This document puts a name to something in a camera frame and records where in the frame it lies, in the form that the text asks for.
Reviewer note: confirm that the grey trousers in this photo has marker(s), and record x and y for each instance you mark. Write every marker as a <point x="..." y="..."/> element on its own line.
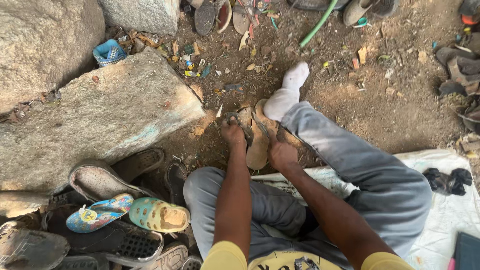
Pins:
<point x="367" y="176"/>

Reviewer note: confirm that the dark blue box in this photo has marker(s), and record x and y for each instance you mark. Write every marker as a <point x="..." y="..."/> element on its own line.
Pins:
<point x="467" y="252"/>

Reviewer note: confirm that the white sock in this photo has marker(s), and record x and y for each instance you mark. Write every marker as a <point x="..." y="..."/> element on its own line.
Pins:
<point x="287" y="93"/>

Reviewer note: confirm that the white woven sack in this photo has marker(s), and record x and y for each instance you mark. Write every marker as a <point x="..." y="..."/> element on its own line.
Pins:
<point x="431" y="210"/>

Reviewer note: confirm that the beige shoe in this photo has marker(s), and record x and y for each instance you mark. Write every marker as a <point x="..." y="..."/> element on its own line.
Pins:
<point x="354" y="11"/>

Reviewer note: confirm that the person's left hand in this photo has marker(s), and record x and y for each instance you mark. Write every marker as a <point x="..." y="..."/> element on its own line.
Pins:
<point x="233" y="135"/>

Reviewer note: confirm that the blue checked child shoe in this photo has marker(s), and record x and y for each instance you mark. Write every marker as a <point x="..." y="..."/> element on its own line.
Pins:
<point x="108" y="52"/>

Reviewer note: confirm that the black oval shoe sole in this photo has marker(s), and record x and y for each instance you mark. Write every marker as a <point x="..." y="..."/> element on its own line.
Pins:
<point x="204" y="17"/>

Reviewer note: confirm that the tan sandal sole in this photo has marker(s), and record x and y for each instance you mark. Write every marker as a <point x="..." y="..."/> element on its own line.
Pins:
<point x="258" y="146"/>

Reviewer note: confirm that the black sandal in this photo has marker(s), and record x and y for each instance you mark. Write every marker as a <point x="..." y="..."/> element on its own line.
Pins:
<point x="176" y="180"/>

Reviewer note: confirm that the grey stone block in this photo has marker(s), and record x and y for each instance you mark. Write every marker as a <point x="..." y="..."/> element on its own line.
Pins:
<point x="144" y="14"/>

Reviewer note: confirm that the worn grey sandal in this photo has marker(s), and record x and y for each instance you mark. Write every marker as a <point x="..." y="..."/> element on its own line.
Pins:
<point x="97" y="182"/>

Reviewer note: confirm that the dark brown sandal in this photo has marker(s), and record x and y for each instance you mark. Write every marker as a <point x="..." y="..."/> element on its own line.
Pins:
<point x="140" y="161"/>

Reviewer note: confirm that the dusty dark shoe sole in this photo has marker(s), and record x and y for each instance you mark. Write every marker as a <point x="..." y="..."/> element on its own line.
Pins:
<point x="32" y="248"/>

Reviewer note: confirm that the heap of worn sandals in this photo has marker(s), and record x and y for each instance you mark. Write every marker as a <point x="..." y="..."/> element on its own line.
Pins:
<point x="461" y="75"/>

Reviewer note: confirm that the blue cartoon child slipper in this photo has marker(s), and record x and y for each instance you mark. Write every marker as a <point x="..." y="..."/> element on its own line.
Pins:
<point x="99" y="213"/>

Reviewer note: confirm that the person's right fingers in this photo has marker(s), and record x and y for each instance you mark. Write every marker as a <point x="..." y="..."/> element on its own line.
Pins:
<point x="271" y="139"/>

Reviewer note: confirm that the person's right hand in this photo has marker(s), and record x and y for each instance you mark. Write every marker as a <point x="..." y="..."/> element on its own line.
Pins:
<point x="281" y="153"/>

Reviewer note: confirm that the yellow shirt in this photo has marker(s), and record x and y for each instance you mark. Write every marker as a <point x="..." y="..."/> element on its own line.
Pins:
<point x="281" y="260"/>

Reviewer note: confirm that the orange and dark shoe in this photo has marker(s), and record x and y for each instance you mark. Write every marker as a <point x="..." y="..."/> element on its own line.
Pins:
<point x="470" y="13"/>

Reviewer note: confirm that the red lined shoe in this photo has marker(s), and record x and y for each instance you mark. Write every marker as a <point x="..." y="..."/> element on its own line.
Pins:
<point x="224" y="15"/>

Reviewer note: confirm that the grey metal blade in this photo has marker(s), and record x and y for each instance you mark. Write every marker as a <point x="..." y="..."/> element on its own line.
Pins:
<point x="259" y="123"/>

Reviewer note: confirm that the person's left fingers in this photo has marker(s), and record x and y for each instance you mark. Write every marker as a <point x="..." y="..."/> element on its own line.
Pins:
<point x="231" y="122"/>

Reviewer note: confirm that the green perforated clog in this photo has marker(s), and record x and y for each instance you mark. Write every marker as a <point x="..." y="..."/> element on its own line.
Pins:
<point x="159" y="214"/>

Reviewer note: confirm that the black cloth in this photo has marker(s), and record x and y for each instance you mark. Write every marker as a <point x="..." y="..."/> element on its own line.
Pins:
<point x="448" y="181"/>

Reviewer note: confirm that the black shoe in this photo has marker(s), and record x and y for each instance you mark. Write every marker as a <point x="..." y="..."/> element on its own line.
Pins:
<point x="315" y="3"/>

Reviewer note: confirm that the large rounded boulder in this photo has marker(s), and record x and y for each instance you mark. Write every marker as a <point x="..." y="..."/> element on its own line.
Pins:
<point x="41" y="45"/>

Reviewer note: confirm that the white treaded shoe sole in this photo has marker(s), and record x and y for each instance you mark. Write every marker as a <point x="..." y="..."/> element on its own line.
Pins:
<point x="170" y="258"/>

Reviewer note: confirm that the dark grey shoe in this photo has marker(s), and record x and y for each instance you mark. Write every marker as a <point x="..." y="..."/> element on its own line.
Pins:
<point x="384" y="6"/>

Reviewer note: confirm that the brown shoe sole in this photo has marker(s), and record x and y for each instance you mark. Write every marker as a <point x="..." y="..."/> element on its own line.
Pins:
<point x="241" y="17"/>

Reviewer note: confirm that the flat stone slab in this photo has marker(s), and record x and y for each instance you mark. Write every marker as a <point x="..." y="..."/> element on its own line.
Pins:
<point x="93" y="120"/>

